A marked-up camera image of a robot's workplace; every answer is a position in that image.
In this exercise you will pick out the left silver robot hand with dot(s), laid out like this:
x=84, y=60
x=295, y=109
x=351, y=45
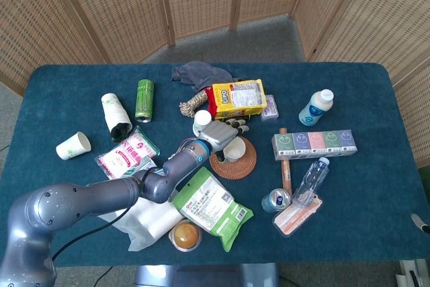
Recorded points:
x=218, y=134

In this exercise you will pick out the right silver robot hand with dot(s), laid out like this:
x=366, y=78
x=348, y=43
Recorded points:
x=422, y=224

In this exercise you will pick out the plain white paper cup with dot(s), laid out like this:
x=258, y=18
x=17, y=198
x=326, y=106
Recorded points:
x=235, y=153

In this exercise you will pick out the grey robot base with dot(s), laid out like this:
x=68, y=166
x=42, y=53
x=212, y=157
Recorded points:
x=208, y=275

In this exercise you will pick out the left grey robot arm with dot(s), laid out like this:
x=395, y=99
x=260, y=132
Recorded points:
x=67, y=206

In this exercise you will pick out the blue-print white paper cup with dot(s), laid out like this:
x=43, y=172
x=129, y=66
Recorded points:
x=201, y=119

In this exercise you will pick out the round woven rattan coaster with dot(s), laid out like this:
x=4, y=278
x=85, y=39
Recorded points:
x=243, y=167

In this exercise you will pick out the brown jelly cup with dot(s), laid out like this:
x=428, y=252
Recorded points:
x=184, y=236

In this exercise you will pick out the green-print paper cup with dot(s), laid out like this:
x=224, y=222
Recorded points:
x=70, y=151

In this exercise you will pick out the yellow snack bag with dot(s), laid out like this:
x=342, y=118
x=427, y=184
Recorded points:
x=235, y=100

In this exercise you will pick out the white plastic equipment part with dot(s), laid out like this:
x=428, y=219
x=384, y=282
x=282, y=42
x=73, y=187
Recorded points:
x=404, y=275

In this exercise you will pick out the small clear plastic box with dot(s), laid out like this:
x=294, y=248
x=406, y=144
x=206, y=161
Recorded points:
x=270, y=109

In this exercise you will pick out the grey crumpled cloth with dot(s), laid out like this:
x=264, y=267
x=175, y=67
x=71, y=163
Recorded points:
x=201, y=73

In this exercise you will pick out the green white snack pouch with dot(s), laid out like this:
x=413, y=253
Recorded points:
x=211, y=206

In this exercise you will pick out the wooden stick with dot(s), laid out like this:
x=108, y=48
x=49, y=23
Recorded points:
x=286, y=174

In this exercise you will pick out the green drink can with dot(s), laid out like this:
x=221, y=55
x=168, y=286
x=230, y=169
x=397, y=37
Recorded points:
x=144, y=99

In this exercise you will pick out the green white small packet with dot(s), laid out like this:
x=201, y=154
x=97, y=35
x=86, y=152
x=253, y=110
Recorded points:
x=142, y=166

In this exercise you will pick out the blue drink can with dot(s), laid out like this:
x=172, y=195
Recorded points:
x=275, y=200

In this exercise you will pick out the multicolour tissue multipack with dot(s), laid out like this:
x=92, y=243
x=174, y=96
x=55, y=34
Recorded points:
x=314, y=144

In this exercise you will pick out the red white candy bag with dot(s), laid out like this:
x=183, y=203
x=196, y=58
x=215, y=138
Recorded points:
x=124, y=157

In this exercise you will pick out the white milk drink bottle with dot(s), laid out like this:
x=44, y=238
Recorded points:
x=314, y=109

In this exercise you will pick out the clear plastic water bottle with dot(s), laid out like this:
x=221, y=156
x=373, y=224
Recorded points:
x=312, y=179

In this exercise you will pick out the stack of printed paper cups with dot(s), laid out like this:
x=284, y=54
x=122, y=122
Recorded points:
x=114, y=112

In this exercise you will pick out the frosted zip bag with rolls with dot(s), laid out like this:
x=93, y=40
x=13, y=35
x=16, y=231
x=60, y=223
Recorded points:
x=151, y=226

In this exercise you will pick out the orange toothbrush blister pack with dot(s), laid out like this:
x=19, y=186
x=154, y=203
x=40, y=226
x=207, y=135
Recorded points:
x=295, y=219

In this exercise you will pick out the dark blue table carpet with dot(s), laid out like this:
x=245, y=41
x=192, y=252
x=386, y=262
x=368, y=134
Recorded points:
x=352, y=99

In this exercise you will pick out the woven wooden folding screen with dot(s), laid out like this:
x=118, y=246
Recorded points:
x=117, y=8

